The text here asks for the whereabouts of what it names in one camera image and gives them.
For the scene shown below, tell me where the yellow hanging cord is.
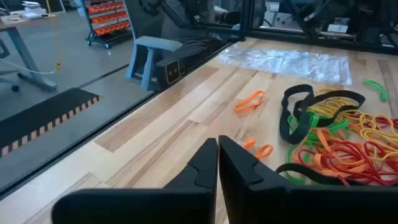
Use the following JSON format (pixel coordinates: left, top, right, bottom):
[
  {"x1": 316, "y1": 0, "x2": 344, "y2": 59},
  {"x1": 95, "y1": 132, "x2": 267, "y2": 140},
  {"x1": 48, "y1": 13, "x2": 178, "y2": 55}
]
[{"x1": 45, "y1": 0, "x2": 62, "y2": 71}]

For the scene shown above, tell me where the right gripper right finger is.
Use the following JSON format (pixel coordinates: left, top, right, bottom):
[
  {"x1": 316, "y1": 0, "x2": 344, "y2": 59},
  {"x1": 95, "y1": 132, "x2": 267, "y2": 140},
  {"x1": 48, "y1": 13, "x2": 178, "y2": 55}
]
[{"x1": 218, "y1": 135, "x2": 398, "y2": 224}]

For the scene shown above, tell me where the grey-legged desk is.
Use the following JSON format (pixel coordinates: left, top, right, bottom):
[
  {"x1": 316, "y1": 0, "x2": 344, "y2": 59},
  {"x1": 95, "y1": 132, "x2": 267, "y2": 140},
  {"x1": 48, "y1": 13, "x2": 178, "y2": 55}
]
[{"x1": 0, "y1": 9, "x2": 59, "y2": 93}]

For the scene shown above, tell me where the white paper stack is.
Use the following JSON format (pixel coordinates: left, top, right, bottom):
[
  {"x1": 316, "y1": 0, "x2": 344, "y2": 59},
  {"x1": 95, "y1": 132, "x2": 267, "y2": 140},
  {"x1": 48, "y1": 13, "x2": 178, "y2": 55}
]
[{"x1": 21, "y1": 1, "x2": 48, "y2": 20}]

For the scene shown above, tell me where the person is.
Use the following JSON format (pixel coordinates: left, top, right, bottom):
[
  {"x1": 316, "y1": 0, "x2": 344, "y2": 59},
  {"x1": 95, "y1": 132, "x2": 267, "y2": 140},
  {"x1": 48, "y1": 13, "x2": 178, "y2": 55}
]
[{"x1": 139, "y1": 0, "x2": 242, "y2": 60}]

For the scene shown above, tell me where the green rubber band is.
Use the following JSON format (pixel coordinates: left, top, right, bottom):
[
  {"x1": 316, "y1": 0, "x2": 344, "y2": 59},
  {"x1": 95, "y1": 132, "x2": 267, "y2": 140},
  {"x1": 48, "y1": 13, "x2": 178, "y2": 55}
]
[
  {"x1": 287, "y1": 113, "x2": 352, "y2": 141},
  {"x1": 363, "y1": 80, "x2": 389, "y2": 102},
  {"x1": 285, "y1": 144, "x2": 312, "y2": 185}
]

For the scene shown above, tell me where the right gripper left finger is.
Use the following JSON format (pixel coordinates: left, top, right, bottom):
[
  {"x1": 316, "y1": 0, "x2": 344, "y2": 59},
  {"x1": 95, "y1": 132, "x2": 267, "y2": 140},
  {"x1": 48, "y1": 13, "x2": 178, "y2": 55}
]
[{"x1": 52, "y1": 138, "x2": 218, "y2": 224}]

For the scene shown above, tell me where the blue step stool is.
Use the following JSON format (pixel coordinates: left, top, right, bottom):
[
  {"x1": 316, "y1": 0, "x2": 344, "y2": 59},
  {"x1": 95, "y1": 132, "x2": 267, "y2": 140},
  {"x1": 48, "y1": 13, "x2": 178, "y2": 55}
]
[{"x1": 125, "y1": 35, "x2": 184, "y2": 91}]

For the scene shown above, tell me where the cart with orange bins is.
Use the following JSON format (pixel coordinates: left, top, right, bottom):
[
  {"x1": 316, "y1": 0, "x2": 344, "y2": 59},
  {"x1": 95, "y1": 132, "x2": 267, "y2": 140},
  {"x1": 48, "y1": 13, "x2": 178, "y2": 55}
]
[{"x1": 81, "y1": 0, "x2": 134, "y2": 50}]

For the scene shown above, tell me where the yellow rubber band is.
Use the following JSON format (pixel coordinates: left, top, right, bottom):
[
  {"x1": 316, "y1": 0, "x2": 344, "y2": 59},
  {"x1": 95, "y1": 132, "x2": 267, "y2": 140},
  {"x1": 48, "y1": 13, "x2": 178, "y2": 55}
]
[{"x1": 357, "y1": 113, "x2": 398, "y2": 162}]

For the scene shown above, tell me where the black hazard-striped floor mat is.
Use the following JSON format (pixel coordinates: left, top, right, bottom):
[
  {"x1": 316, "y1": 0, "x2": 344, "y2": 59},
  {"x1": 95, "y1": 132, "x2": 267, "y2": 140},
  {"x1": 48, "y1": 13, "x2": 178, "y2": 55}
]
[{"x1": 0, "y1": 87, "x2": 103, "y2": 159}]

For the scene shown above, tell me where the black depth camera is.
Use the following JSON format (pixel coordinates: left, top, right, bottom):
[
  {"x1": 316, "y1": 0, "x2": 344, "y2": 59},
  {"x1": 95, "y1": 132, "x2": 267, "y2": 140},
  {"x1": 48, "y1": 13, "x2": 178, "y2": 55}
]
[{"x1": 155, "y1": 57, "x2": 187, "y2": 91}]

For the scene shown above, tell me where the pile of clear plastic bags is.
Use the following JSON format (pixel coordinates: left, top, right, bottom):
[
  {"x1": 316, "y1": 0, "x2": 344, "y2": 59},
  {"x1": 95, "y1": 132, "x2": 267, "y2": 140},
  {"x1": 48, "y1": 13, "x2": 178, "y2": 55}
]
[{"x1": 218, "y1": 46, "x2": 353, "y2": 86}]

